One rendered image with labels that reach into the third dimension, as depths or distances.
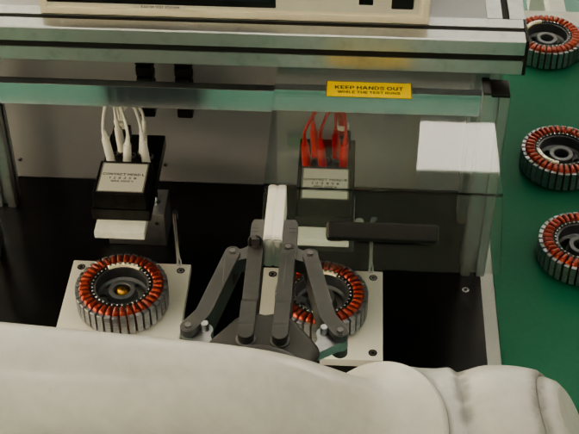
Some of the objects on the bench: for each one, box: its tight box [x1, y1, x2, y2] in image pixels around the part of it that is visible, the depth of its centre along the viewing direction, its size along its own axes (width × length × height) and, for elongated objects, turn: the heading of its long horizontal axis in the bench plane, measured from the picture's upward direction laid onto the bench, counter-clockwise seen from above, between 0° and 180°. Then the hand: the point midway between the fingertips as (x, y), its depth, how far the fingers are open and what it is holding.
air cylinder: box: [109, 189, 171, 245], centre depth 163 cm, size 5×8×6 cm
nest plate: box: [259, 268, 383, 366], centre depth 153 cm, size 15×15×1 cm
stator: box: [275, 268, 368, 343], centre depth 151 cm, size 11×11×4 cm
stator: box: [74, 254, 169, 334], centre depth 152 cm, size 11×11×4 cm
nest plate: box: [56, 260, 191, 339], centre depth 154 cm, size 15×15×1 cm
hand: (275, 225), depth 104 cm, fingers closed
